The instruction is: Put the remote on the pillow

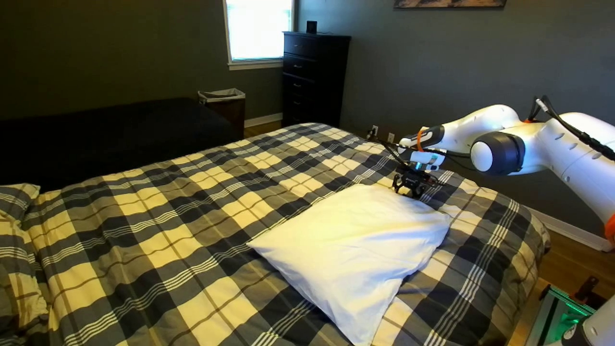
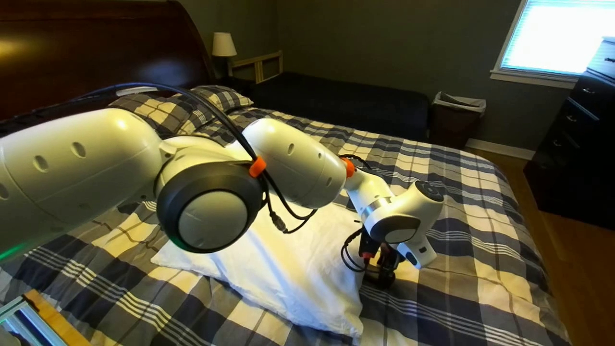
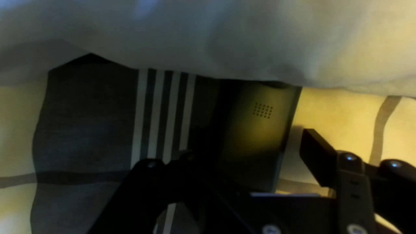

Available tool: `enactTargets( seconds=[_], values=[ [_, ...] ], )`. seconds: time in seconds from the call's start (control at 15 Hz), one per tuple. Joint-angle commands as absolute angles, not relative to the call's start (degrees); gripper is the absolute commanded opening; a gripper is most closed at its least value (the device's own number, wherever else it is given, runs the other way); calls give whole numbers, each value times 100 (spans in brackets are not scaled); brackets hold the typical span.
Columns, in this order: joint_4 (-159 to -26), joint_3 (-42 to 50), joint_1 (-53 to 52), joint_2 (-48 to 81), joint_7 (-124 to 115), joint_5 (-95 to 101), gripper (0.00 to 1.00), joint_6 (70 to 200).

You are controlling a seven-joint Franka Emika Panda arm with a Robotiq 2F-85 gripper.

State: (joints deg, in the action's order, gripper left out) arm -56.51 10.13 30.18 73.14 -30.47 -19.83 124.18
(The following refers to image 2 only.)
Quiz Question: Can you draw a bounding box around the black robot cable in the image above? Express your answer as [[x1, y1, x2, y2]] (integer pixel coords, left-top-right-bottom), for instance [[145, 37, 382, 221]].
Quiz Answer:
[[74, 81, 318, 237]]

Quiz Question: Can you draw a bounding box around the light metal stand frame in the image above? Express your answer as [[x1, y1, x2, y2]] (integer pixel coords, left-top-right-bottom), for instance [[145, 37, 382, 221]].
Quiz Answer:
[[0, 296, 51, 346]]

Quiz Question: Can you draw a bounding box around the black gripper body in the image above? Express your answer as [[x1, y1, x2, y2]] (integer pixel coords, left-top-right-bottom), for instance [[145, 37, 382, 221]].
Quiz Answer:
[[359, 227, 403, 275]]

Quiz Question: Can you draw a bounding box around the light wooden shelf frame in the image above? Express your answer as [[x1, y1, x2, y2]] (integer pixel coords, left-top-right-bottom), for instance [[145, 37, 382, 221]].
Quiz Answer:
[[226, 50, 286, 87]]

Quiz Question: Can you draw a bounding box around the black dresser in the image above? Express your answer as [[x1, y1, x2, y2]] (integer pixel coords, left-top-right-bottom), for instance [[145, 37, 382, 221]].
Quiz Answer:
[[522, 37, 615, 231]]

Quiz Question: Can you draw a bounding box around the bright window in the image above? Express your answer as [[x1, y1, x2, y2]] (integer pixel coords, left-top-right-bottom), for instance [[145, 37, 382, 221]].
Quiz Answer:
[[487, 0, 615, 90]]

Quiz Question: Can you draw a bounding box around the plaid bed comforter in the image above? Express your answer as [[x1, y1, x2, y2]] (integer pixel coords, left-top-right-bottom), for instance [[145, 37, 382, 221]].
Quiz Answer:
[[0, 83, 572, 346]]

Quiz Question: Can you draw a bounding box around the dark waste basket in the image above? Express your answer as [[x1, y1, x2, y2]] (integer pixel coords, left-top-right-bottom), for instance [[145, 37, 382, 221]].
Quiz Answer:
[[426, 90, 487, 150]]

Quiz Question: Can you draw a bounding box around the table lamp with white shade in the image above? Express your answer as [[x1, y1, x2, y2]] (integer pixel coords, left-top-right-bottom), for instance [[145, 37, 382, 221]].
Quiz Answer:
[[211, 31, 239, 79]]

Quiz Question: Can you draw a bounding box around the plaid pillow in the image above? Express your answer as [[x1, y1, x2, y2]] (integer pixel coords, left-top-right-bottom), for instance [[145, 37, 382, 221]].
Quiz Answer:
[[109, 83, 255, 144]]

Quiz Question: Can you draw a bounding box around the white pillow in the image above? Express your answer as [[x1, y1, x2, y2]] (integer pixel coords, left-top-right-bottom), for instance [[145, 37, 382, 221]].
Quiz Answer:
[[149, 202, 366, 340]]

